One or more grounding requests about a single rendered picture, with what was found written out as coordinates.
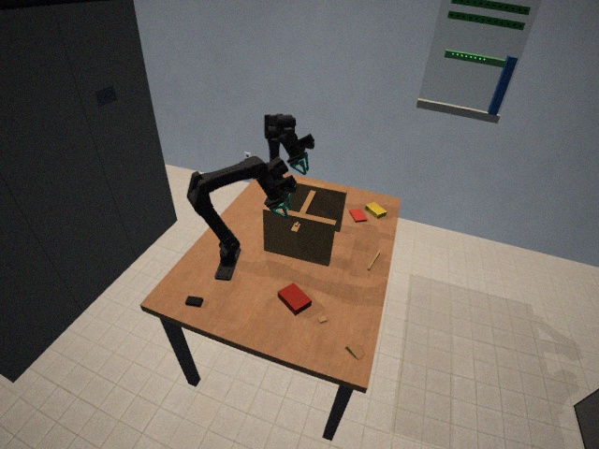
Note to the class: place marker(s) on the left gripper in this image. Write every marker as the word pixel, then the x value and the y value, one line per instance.
pixel 294 163

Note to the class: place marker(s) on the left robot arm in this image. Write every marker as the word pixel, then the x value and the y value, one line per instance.
pixel 288 136

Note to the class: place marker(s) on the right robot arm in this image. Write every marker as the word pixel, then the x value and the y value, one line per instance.
pixel 251 168

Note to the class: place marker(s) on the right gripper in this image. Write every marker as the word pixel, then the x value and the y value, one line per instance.
pixel 280 203

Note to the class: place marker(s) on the brown wooden rail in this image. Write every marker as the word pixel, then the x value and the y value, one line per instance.
pixel 306 208

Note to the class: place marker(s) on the yellow sponge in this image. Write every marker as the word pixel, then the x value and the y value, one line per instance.
pixel 375 210

